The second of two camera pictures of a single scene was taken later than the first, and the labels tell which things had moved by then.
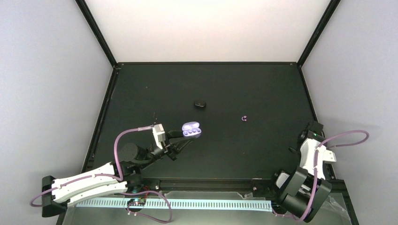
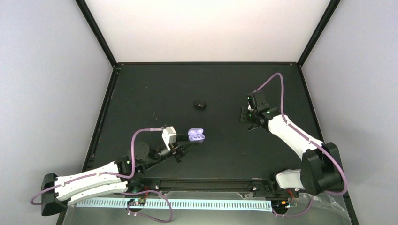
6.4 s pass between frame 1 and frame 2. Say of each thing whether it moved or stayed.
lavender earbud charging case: moved
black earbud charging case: stayed
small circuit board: stayed
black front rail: stayed
